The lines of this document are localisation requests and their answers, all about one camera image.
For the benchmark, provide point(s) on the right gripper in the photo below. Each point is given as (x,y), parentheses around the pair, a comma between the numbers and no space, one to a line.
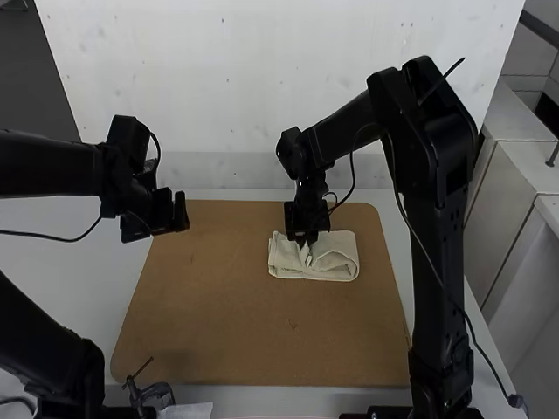
(308,214)

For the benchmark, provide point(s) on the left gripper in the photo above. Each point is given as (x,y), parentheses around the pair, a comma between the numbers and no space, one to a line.
(140,209)

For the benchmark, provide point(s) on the pale towel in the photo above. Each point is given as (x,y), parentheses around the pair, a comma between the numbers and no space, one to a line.
(332,262)

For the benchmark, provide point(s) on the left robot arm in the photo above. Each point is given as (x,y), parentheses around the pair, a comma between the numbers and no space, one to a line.
(48,161)

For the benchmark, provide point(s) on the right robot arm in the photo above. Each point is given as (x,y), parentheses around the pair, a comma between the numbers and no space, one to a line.
(436,144)

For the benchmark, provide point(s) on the cork mat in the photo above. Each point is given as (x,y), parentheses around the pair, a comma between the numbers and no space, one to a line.
(218,283)

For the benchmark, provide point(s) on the black clamp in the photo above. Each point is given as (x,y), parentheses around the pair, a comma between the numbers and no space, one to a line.
(148,393)

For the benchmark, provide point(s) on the silver foil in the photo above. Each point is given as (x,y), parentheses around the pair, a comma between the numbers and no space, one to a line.
(188,411)

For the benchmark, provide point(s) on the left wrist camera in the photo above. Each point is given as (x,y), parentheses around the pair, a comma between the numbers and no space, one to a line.
(126,139)

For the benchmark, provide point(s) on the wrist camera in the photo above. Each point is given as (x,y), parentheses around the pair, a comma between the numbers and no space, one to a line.
(286,148)
(126,139)

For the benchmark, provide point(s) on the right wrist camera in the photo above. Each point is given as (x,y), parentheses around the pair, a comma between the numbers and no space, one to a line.
(286,148)

